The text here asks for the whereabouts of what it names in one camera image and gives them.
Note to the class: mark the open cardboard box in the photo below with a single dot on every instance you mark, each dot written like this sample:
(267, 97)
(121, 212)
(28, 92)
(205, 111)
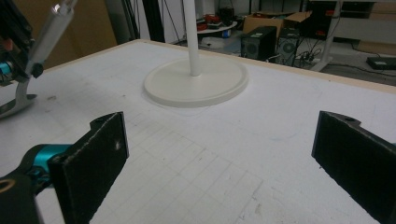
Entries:
(264, 21)

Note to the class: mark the white desk leg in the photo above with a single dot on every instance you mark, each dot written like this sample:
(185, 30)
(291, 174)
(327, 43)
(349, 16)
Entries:
(330, 37)

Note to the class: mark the round white table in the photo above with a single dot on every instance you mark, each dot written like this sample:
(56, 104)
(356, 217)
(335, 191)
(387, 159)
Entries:
(218, 29)

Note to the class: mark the black metal frame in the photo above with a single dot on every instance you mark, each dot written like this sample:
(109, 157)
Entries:
(154, 18)

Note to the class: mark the white hook stand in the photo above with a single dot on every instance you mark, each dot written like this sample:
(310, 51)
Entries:
(193, 84)

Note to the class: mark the black computer tower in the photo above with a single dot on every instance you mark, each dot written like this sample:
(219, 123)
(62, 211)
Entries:
(258, 43)
(288, 46)

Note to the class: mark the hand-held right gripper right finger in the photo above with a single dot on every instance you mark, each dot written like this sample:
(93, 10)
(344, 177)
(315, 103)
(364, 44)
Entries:
(355, 165)

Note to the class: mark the flat black device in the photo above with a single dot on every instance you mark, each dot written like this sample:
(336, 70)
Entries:
(381, 63)

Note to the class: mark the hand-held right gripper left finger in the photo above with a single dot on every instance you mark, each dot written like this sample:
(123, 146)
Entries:
(93, 165)

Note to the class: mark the brown board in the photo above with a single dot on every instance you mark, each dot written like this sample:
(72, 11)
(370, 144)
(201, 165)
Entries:
(87, 31)

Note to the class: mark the white grid mat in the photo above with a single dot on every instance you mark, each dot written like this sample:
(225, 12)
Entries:
(218, 149)

